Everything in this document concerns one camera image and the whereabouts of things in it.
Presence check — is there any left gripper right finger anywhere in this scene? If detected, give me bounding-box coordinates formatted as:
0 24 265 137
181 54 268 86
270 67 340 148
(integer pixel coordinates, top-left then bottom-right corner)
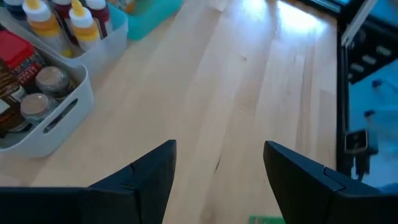
263 140 398 224

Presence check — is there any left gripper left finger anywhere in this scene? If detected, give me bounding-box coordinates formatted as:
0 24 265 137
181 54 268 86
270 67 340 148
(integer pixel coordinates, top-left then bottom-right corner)
0 139 177 224

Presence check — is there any cork lid saffron glass jar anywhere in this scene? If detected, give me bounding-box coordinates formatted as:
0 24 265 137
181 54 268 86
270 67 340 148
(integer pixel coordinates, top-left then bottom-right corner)
20 92 60 125
34 65 77 100

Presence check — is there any red lid sprinkles jar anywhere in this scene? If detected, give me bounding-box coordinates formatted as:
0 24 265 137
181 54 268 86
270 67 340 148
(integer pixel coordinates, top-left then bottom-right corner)
0 29 46 93

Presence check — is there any yellow cap food colouring bottle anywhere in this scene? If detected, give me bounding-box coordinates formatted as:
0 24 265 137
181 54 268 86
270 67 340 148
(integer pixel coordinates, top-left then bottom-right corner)
22 0 74 58
68 0 102 52

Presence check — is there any red cap food colouring bottle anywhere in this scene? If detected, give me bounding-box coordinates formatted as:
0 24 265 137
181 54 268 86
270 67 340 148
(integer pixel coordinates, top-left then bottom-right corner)
84 0 113 40

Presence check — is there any green Apple Jacks box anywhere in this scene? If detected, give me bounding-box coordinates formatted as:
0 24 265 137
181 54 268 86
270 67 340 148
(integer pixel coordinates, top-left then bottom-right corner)
248 215 286 224

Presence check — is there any small clear plastic bin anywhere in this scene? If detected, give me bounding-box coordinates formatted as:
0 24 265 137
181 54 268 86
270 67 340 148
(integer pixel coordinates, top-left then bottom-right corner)
0 0 129 78

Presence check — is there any teal plastic tray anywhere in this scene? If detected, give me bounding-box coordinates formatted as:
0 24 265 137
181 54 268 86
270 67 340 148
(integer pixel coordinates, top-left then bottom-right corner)
105 0 184 41

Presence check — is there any small grey table-level camera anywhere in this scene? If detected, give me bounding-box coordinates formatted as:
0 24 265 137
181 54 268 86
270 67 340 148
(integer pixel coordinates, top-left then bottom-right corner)
344 129 369 154

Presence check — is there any grey plastic bin with handles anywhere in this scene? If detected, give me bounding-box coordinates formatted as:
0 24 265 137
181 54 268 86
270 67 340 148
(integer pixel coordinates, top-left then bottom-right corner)
0 29 95 159

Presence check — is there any silver metal bracket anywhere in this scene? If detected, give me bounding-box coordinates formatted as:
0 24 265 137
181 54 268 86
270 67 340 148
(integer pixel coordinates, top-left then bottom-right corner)
341 0 379 47

